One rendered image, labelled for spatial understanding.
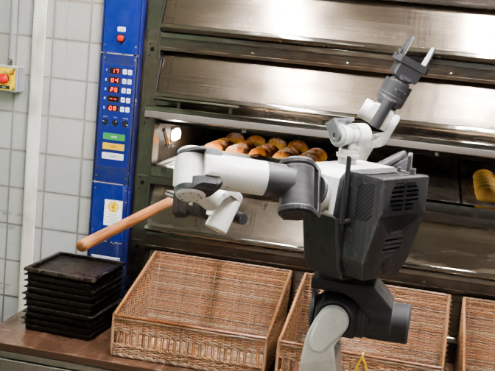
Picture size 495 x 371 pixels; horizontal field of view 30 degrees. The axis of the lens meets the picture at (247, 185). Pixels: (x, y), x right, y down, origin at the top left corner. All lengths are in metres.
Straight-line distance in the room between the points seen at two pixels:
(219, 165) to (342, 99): 1.20
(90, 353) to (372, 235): 1.28
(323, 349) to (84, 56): 1.65
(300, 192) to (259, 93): 1.17
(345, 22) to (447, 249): 0.91
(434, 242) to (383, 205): 1.11
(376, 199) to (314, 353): 0.50
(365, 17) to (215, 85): 0.62
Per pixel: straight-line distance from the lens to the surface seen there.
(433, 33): 3.42
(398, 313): 2.61
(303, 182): 2.37
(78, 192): 3.75
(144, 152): 3.63
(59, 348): 3.35
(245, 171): 2.33
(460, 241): 3.50
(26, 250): 3.87
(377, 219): 2.41
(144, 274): 3.52
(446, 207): 3.47
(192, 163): 2.34
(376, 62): 3.43
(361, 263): 2.46
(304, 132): 3.32
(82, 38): 3.69
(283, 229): 3.53
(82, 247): 2.29
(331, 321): 2.58
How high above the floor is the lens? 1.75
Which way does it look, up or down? 10 degrees down
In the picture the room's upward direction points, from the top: 5 degrees clockwise
